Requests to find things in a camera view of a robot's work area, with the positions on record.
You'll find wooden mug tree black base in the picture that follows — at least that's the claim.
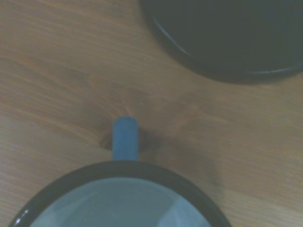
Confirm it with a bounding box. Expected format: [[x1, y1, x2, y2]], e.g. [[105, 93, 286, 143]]
[[139, 0, 303, 85]]

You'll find blue enamel mug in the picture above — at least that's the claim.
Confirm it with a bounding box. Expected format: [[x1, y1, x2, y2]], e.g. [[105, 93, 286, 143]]
[[8, 116, 232, 227]]

